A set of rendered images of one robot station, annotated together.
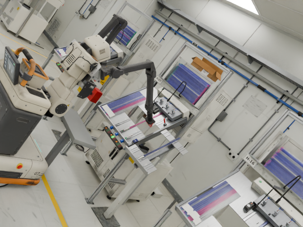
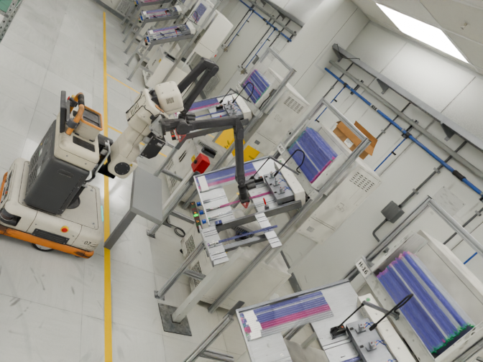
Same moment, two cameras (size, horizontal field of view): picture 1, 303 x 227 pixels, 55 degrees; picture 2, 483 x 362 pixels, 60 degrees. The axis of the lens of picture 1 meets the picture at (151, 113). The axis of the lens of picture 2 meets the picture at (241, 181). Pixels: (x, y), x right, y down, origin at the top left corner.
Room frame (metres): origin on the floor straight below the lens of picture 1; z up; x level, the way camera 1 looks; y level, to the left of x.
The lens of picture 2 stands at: (0.01, -0.84, 2.04)
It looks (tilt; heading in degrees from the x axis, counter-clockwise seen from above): 18 degrees down; 18
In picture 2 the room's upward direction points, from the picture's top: 40 degrees clockwise
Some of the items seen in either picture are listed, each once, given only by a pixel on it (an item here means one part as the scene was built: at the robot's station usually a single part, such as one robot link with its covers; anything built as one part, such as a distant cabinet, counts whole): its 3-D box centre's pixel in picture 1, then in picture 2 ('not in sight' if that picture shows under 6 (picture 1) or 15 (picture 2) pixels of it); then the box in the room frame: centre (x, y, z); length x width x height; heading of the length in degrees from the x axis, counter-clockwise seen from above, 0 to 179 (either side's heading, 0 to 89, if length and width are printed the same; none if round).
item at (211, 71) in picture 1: (210, 69); (356, 138); (3.57, -0.23, 1.82); 0.68 x 0.30 x 0.20; 51
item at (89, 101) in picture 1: (79, 114); (181, 187); (3.49, 0.70, 0.39); 0.24 x 0.24 x 0.78; 51
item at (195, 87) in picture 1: (188, 84); (314, 156); (3.27, -0.12, 1.52); 0.51 x 0.13 x 0.27; 51
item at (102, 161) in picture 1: (127, 163); (231, 259); (3.40, -0.15, 0.31); 0.70 x 0.65 x 0.62; 51
